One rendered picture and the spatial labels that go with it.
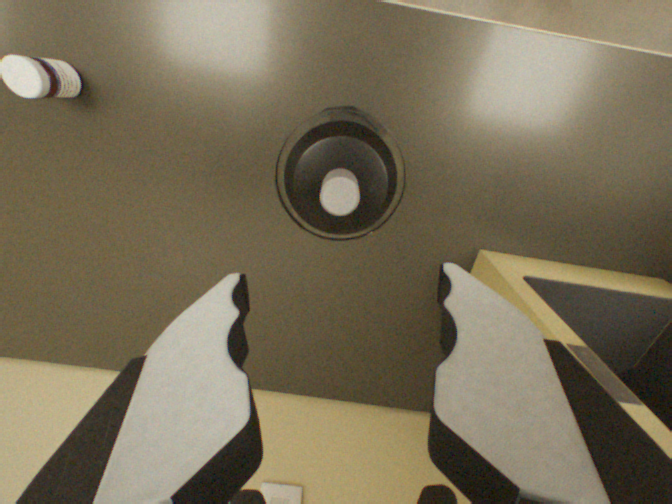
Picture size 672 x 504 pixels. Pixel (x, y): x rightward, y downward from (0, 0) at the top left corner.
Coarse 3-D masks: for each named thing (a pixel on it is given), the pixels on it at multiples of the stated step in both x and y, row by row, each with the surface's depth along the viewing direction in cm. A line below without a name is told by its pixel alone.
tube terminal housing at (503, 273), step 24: (480, 264) 53; (504, 264) 50; (528, 264) 51; (552, 264) 53; (504, 288) 45; (528, 288) 44; (624, 288) 49; (648, 288) 51; (528, 312) 39; (552, 312) 39; (552, 336) 35; (576, 336) 35; (600, 360) 32; (624, 408) 27; (648, 432) 25
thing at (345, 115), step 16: (320, 112) 25; (336, 112) 24; (352, 112) 24; (304, 128) 25; (368, 128) 25; (384, 128) 25; (288, 144) 25; (400, 160) 26; (400, 176) 26; (400, 192) 27; (288, 208) 28; (304, 224) 28; (384, 224) 28; (336, 240) 29; (352, 240) 29
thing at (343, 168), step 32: (320, 128) 24; (352, 128) 24; (288, 160) 26; (320, 160) 24; (352, 160) 24; (384, 160) 25; (288, 192) 26; (320, 192) 25; (352, 192) 22; (384, 192) 25; (320, 224) 27; (352, 224) 27
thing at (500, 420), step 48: (480, 288) 10; (480, 336) 8; (528, 336) 8; (480, 384) 7; (528, 384) 7; (432, 432) 7; (480, 432) 6; (528, 432) 6; (576, 432) 6; (480, 480) 6; (528, 480) 5; (576, 480) 5
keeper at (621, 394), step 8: (568, 344) 33; (576, 352) 32; (584, 352) 32; (584, 360) 31; (592, 360) 32; (592, 368) 31; (600, 368) 31; (600, 376) 30; (608, 376) 30; (608, 384) 29; (616, 384) 29; (616, 392) 28; (624, 392) 28; (616, 400) 27; (624, 400) 28; (632, 400) 28
